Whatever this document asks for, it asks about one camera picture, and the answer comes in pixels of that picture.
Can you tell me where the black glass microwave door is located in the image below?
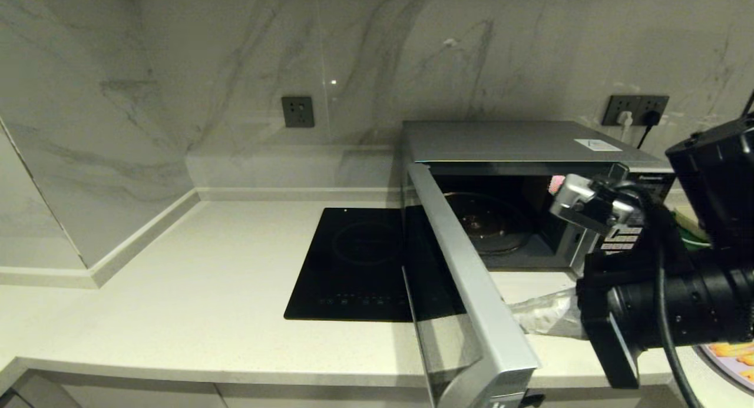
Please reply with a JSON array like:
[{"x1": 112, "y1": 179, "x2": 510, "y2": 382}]
[{"x1": 402, "y1": 162, "x2": 540, "y2": 408}]

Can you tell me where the lilac plastic plate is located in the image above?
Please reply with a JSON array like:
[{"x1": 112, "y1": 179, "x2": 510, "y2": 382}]
[{"x1": 695, "y1": 340, "x2": 754, "y2": 394}]

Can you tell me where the white paper sheet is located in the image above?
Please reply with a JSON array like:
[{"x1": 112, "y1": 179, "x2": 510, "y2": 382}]
[{"x1": 574, "y1": 138, "x2": 622, "y2": 152}]

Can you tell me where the silver microwave oven body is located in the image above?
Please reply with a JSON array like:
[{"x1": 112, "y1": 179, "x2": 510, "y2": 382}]
[{"x1": 402, "y1": 121, "x2": 678, "y2": 273}]

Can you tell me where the green plastic tray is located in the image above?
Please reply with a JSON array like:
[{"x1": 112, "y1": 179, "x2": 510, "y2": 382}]
[{"x1": 677, "y1": 220, "x2": 710, "y2": 247}]

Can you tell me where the black induction cooktop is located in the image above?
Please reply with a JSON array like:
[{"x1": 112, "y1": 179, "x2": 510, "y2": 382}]
[{"x1": 284, "y1": 208, "x2": 413, "y2": 321}]

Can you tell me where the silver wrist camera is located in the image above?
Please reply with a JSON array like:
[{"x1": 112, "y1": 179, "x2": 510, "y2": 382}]
[{"x1": 550, "y1": 173, "x2": 640, "y2": 237}]

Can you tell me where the black power cord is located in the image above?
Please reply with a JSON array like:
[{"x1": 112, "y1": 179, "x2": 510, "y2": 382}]
[{"x1": 636, "y1": 109, "x2": 662, "y2": 150}]

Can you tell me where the grey double wall outlet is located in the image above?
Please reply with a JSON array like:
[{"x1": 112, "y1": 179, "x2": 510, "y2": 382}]
[{"x1": 602, "y1": 95, "x2": 670, "y2": 127}]

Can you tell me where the grey single wall outlet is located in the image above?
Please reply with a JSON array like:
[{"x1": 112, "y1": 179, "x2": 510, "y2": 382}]
[{"x1": 281, "y1": 96, "x2": 315, "y2": 129}]

